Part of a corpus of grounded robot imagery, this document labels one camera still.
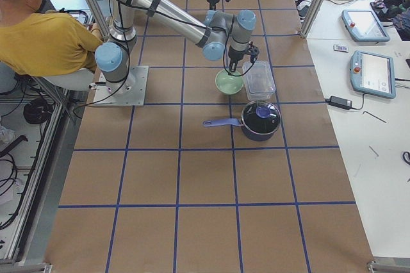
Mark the green bowl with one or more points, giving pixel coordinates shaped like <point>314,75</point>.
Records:
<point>229,83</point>

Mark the clear plastic container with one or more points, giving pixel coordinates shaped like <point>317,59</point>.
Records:
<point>258,80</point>

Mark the blue pot with glass lid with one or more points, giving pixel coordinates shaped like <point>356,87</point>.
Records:
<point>259,120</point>

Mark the black power adapter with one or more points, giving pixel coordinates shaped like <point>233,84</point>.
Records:
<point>339,102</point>

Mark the upper teach pendant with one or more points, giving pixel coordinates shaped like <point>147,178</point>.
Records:
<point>364,26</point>

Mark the teach pendant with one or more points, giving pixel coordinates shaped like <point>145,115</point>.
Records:
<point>364,26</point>
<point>373,74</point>

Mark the lower teach pendant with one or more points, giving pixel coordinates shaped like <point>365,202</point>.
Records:
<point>373,74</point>

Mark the person in yellow shirt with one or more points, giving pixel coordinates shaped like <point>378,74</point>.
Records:
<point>45,44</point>

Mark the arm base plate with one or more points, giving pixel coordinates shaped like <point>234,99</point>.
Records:
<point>131,93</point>

